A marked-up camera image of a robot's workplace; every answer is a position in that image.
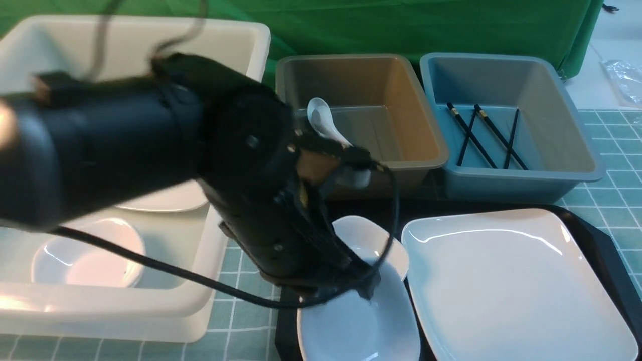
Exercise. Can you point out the white square plate in tub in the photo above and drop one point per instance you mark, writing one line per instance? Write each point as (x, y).
(184, 197)

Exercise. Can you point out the green checkered table mat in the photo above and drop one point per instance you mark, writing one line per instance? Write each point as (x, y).
(240, 331)

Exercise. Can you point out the white ceramic soup spoon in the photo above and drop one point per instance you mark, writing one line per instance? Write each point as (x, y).
(321, 120)

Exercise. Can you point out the small white square bowl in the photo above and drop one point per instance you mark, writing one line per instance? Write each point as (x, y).
(66, 261)

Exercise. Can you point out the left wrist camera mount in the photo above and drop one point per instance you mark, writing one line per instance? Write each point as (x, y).
(333, 169)

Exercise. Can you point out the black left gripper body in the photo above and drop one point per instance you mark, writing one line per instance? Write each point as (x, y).
(279, 221)

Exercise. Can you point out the black chopstick gold band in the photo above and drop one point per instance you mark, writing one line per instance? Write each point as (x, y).
(495, 130)
(473, 139)

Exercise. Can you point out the clear plastic bag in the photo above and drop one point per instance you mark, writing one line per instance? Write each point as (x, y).
(625, 78)

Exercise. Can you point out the black serving tray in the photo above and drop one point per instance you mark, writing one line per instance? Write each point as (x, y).
(599, 248)

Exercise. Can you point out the blue plastic bin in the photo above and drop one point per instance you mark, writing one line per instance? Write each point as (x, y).
(550, 138)

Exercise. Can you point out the black chopstick in bin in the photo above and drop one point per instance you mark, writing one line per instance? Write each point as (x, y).
(466, 140)
(510, 146)

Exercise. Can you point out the large white square plate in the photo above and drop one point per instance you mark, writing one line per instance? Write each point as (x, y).
(510, 285)

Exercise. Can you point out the green backdrop cloth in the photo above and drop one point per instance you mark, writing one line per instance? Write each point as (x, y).
(555, 31)

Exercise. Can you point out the large white plastic tub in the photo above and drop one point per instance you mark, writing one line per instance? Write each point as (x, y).
(159, 307)

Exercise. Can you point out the brown plastic bin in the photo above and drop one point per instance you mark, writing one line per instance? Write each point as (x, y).
(377, 103)

